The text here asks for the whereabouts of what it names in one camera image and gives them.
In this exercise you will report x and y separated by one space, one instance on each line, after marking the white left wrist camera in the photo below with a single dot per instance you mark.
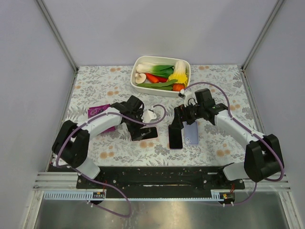
148 116

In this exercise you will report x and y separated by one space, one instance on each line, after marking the toy bok choy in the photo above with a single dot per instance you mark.
163 71

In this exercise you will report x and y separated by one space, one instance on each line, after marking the toy red chili pepper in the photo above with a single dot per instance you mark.
155 79

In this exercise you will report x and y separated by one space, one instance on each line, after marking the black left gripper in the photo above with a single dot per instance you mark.
134 126

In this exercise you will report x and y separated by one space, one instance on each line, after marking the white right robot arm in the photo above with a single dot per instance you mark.
263 157

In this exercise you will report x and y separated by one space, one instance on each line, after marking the toy mushroom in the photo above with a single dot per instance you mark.
140 78

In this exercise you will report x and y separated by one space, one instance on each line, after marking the toy orange tomato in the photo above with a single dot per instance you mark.
178 87

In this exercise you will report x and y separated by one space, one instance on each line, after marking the toy napa cabbage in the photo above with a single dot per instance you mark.
179 73

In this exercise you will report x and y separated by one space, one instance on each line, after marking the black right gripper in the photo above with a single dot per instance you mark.
180 115

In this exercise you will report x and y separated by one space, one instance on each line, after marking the purple snack packet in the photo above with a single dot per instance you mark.
93 111

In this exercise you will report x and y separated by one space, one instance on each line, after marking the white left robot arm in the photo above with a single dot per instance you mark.
72 141

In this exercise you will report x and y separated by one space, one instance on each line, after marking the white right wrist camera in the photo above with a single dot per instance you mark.
188 97

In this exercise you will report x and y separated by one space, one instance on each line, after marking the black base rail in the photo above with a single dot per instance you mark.
161 182

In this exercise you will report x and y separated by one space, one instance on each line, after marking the lilac phone case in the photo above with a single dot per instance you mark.
191 136

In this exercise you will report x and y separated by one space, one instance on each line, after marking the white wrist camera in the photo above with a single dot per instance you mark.
148 116
188 97

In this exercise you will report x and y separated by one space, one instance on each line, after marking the toy green bean pod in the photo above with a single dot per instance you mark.
167 86

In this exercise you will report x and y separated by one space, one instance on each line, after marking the black phone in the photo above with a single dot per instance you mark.
175 138

